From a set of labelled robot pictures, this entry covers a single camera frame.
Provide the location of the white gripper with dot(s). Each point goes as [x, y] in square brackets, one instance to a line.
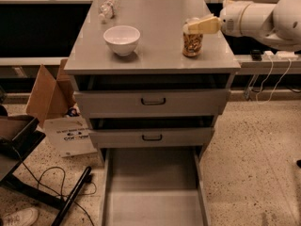
[229, 22]

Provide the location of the orange soda can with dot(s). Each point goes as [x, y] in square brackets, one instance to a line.
[191, 41]

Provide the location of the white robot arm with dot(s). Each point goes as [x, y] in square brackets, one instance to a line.
[275, 25]

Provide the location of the grey drawer cabinet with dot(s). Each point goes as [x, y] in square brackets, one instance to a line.
[159, 50]

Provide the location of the grey top drawer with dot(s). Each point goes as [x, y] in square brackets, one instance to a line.
[152, 95]

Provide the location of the grey middle drawer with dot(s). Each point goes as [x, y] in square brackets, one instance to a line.
[152, 132]

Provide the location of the grey open bottom drawer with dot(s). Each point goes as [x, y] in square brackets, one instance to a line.
[153, 187]

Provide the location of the black power adapter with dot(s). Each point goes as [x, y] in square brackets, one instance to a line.
[256, 55]

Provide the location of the white power strip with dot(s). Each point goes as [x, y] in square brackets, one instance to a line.
[280, 55]

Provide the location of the white ceramic bowl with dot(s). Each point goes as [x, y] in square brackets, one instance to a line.
[122, 39]

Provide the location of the clear plastic bottle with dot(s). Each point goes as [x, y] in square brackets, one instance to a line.
[108, 10]

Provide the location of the brown cardboard box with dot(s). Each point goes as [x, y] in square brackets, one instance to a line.
[51, 96]

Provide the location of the white printed paper bag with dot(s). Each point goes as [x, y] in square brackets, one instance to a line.
[69, 135]

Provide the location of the black metal stand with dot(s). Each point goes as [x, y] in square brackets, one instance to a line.
[19, 137]

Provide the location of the white sneaker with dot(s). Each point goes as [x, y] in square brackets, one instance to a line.
[24, 217]

